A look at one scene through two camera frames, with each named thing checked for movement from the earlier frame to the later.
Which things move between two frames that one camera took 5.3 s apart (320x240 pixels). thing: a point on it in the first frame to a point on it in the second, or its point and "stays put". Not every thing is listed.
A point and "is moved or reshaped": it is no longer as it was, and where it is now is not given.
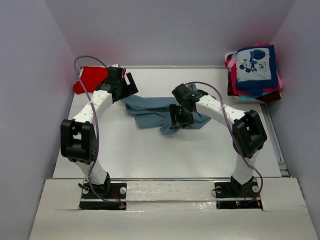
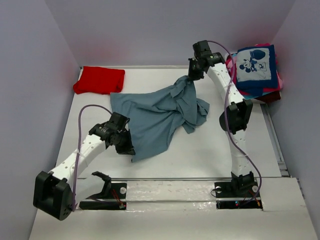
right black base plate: [231, 195] stays put
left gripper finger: [131, 86] to [125, 148]
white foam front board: [171, 209] stays put
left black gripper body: [122, 92] to [123, 137]
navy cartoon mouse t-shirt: [256, 69] stays put
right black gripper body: [183, 108] to [194, 71]
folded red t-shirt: [91, 78] stays put
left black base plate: [115, 192] stays put
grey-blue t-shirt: [154, 112] is moved or reshaped
